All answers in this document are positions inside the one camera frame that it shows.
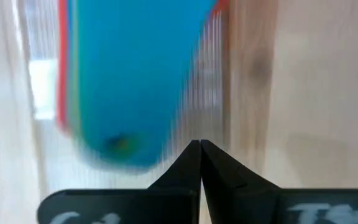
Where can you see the teal measuring cup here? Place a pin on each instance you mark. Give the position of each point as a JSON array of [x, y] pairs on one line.
[[141, 77]]

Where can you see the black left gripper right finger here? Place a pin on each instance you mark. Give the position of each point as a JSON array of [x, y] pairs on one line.
[[228, 186]]

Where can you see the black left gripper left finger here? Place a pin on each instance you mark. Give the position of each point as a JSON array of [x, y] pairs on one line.
[[182, 174]]

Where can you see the clear plastic basket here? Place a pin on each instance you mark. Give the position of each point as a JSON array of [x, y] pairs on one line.
[[204, 93]]

